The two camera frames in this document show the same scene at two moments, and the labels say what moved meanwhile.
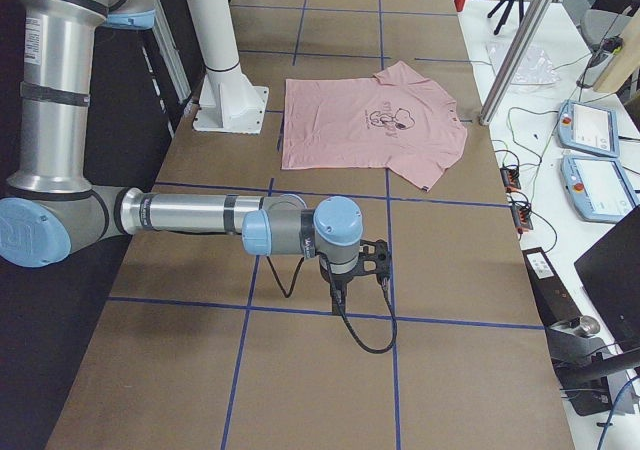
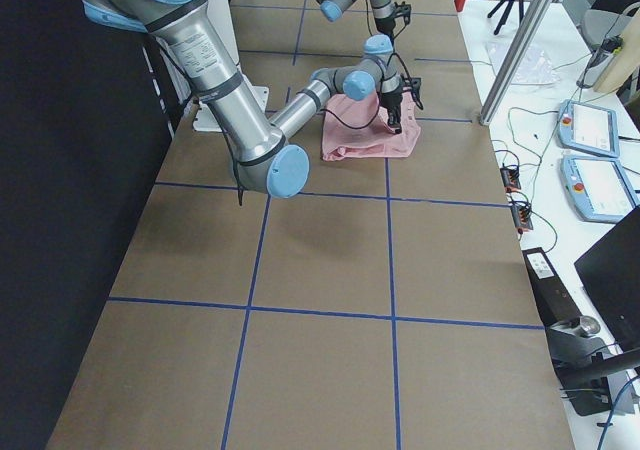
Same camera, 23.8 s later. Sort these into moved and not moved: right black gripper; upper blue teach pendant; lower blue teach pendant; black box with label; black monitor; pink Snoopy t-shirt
Moved: right black gripper; pink Snoopy t-shirt
Not moved: black box with label; lower blue teach pendant; upper blue teach pendant; black monitor
